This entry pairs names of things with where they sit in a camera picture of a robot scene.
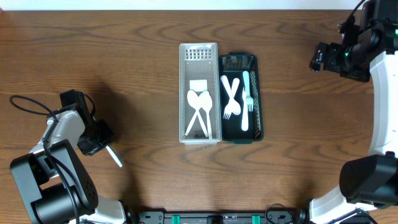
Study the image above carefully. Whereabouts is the left black cable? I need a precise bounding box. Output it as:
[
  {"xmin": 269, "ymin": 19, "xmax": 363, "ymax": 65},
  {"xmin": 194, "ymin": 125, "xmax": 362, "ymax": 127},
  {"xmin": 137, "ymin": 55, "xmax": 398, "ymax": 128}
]
[{"xmin": 9, "ymin": 93, "xmax": 97, "ymax": 224}]

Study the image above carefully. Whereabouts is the white label sticker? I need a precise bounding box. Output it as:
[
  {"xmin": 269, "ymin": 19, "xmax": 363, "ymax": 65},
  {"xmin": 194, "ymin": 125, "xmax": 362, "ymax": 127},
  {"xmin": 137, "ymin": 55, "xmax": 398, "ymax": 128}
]
[{"xmin": 189, "ymin": 80, "xmax": 208, "ymax": 93}]

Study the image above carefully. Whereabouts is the black mounting rail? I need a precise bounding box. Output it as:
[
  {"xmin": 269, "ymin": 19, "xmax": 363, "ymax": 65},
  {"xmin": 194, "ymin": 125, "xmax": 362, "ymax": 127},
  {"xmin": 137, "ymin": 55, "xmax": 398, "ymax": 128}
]
[{"xmin": 126, "ymin": 204, "xmax": 310, "ymax": 224}]

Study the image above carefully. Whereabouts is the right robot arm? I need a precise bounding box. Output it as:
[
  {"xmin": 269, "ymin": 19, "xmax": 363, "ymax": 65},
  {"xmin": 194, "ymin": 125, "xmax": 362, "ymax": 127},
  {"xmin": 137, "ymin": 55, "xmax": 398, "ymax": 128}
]
[{"xmin": 296, "ymin": 0, "xmax": 397, "ymax": 223}]

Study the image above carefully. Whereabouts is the clear plastic basket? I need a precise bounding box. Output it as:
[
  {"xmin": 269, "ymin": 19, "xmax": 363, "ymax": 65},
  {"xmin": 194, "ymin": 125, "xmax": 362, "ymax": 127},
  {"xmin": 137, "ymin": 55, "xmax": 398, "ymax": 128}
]
[{"xmin": 179, "ymin": 43, "xmax": 221, "ymax": 145}]

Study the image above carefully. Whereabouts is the white plastic fork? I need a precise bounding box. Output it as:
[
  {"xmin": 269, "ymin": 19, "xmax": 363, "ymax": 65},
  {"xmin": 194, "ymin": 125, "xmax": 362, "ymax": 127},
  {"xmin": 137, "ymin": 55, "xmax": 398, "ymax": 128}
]
[
  {"xmin": 241, "ymin": 88, "xmax": 249, "ymax": 131},
  {"xmin": 243, "ymin": 71, "xmax": 254, "ymax": 112},
  {"xmin": 223, "ymin": 77, "xmax": 241, "ymax": 121}
]

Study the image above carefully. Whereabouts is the black plastic basket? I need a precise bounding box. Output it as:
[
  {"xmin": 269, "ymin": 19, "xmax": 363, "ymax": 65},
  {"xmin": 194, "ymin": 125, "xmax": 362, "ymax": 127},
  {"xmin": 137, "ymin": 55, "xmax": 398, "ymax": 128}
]
[{"xmin": 219, "ymin": 52, "xmax": 265, "ymax": 144}]

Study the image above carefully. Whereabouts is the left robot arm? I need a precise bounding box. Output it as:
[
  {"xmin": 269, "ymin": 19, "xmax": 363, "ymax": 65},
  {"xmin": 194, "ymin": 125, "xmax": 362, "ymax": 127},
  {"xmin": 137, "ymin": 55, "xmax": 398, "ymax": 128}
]
[{"xmin": 10, "ymin": 90, "xmax": 132, "ymax": 223}]

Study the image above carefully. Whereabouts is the white plastic spoon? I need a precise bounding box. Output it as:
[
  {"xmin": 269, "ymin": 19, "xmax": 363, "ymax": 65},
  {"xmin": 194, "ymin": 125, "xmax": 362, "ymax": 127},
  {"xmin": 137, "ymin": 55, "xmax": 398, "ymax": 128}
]
[
  {"xmin": 185, "ymin": 90, "xmax": 211, "ymax": 137},
  {"xmin": 106, "ymin": 146, "xmax": 123, "ymax": 167},
  {"xmin": 186, "ymin": 89, "xmax": 209, "ymax": 138},
  {"xmin": 201, "ymin": 91, "xmax": 213, "ymax": 139},
  {"xmin": 220, "ymin": 75, "xmax": 242, "ymax": 116}
]

